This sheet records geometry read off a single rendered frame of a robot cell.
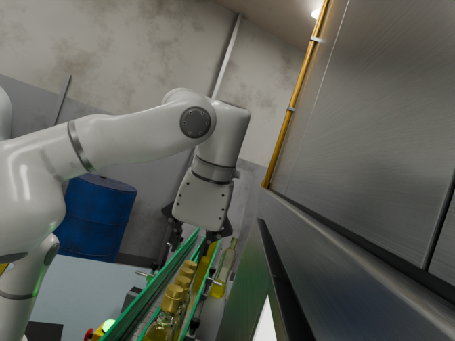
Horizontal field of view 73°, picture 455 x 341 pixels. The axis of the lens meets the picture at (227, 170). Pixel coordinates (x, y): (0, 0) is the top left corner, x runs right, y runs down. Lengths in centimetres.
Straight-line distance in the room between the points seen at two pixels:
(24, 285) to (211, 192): 55
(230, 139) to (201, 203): 13
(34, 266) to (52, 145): 44
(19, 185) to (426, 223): 46
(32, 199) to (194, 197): 25
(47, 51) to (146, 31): 101
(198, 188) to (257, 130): 352
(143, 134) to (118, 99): 316
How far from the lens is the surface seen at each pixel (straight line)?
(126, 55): 367
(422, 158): 21
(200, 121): 45
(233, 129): 51
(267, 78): 416
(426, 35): 28
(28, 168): 51
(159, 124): 44
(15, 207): 49
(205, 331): 116
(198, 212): 57
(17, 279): 91
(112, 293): 152
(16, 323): 98
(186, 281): 70
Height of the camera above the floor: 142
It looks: level
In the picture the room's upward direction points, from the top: 18 degrees clockwise
